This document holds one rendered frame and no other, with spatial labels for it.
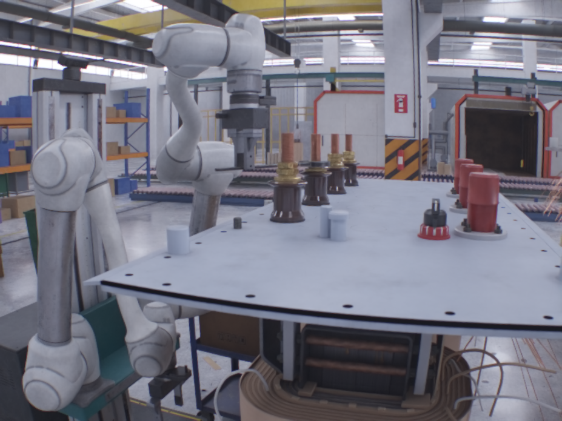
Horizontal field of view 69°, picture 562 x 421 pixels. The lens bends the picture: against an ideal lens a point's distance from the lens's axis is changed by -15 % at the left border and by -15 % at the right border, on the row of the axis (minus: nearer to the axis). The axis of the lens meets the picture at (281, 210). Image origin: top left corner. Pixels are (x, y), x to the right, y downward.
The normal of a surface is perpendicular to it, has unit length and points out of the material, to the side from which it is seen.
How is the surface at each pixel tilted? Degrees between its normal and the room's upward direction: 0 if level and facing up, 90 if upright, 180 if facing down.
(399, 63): 90
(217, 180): 117
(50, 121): 90
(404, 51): 90
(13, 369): 90
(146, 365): 99
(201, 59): 135
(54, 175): 81
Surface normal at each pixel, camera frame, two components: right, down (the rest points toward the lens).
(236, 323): -0.40, 0.15
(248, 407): -0.82, 0.09
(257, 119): 0.68, 0.12
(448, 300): 0.00, -0.99
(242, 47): 0.53, 0.26
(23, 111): 0.94, 0.05
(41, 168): 0.13, 0.06
